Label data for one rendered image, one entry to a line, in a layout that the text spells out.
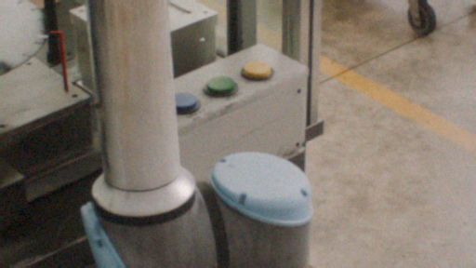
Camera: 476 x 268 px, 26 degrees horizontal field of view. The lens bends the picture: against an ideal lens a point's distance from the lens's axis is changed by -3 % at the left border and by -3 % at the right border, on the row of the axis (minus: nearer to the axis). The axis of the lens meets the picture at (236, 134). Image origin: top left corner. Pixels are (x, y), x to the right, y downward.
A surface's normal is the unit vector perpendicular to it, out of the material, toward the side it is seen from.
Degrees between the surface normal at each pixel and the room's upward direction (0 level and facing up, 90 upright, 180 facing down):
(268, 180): 7
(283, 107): 90
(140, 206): 41
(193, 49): 90
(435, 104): 0
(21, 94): 0
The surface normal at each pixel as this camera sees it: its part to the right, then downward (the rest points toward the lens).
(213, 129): 0.65, 0.40
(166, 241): 0.41, 0.40
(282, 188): 0.11, -0.86
